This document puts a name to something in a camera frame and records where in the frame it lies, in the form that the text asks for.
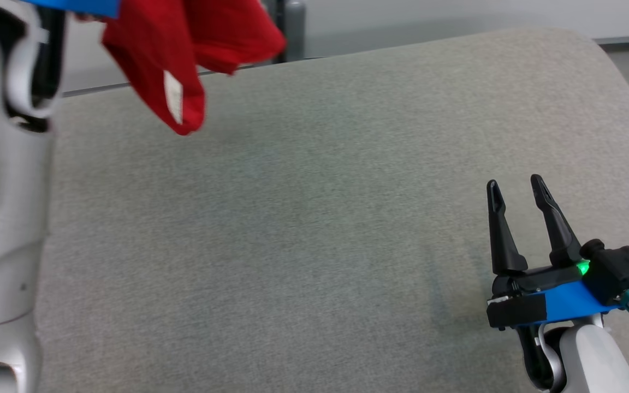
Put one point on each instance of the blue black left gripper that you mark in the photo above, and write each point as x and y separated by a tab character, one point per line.
74	5

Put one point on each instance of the grey partition post two feet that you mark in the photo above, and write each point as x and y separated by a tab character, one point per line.
295	27

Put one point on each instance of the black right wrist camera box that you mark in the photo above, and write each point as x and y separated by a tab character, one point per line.
620	270

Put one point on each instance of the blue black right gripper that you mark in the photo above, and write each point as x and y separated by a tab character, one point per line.
560	303

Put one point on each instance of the red jersey number 23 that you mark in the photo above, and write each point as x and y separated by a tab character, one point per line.
156	49

